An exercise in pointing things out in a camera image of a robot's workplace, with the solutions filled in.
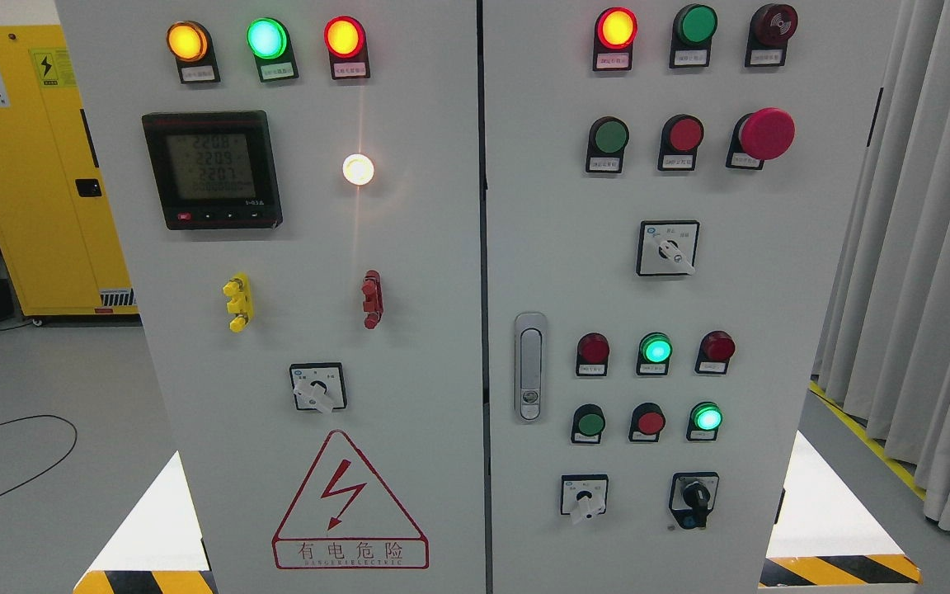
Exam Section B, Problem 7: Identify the black key selector switch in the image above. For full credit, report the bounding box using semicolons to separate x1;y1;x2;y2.
670;471;720;530

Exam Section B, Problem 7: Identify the white rotary switch right upper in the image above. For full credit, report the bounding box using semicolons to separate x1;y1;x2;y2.
636;219;700;278

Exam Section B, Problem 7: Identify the red buzzer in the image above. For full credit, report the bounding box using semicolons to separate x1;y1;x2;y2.
744;3;798;68

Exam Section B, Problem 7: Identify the dark red indicator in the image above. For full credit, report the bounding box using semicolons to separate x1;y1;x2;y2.
576;333;610;377
694;330;736;375

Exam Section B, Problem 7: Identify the red indicator light top left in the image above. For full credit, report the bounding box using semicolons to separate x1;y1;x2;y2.
323;15;372;80

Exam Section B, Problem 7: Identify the white rotary light switch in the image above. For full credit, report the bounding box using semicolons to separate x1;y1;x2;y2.
288;362;348;414

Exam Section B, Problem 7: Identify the red push button upper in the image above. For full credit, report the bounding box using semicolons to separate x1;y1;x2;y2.
657;114;705;172

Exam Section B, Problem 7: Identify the red terminal post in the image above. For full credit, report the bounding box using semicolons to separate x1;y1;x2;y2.
360;270;384;328

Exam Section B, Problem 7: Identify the red push button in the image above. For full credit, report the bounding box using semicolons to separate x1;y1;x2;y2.
628;403;666;443
657;114;705;172

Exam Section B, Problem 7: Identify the red emergency stop button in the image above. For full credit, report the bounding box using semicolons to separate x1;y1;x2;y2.
725;106;796;172

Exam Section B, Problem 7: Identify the small clear lamp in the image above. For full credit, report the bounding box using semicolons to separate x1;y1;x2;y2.
341;153;374;186

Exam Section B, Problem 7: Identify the green indicator light top left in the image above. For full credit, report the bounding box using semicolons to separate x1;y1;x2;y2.
246;16;299;83

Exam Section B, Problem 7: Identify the lit green push button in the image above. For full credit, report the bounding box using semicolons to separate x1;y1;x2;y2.
685;401;723;442

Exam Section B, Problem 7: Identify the green indicator top right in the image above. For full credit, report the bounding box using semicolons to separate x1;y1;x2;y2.
670;3;717;68

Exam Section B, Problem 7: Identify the dark red indicator left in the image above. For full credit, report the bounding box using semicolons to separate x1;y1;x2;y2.
576;333;610;377

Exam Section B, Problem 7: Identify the black digital power meter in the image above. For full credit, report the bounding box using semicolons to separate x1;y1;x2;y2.
142;110;283;230

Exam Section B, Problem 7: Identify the lit green indicator middle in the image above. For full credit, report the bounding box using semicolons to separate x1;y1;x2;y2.
636;332;674;376

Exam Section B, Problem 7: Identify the dark red indicator right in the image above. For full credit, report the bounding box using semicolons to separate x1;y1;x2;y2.
694;330;736;375

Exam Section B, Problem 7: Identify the green push button upper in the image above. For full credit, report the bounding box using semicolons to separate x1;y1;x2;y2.
585;116;629;174

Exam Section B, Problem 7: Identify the grey curtain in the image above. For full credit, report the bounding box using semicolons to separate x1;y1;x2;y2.
814;1;950;531

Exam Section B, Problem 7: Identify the red push button lower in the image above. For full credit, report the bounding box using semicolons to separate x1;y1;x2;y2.
628;403;666;443

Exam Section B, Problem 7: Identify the yellow indicator light top left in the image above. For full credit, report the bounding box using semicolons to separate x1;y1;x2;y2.
167;21;221;84

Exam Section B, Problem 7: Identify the yellow safety cabinet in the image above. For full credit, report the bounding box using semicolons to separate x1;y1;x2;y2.
0;24;137;318

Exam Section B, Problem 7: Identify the black floor cable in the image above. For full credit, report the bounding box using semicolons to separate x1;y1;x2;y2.
0;414;79;521

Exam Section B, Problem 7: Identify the red electric danger sticker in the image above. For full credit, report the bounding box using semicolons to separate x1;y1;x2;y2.
271;430;430;570

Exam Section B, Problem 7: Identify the yellow terminal post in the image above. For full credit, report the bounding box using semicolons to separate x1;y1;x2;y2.
222;273;254;333

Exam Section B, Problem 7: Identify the silver door lock handle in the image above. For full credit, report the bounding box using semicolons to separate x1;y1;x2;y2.
514;312;548;422

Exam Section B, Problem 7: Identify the lit red indicator right door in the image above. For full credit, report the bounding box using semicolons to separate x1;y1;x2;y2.
592;7;638;72

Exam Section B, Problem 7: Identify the green push button lower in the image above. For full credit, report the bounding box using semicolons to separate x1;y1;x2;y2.
571;403;604;445

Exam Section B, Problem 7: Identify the grey electrical cabinet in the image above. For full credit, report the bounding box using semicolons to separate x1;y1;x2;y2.
57;1;901;593

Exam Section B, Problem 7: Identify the white rotary switch lower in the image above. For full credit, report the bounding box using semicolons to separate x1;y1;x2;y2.
559;474;609;524

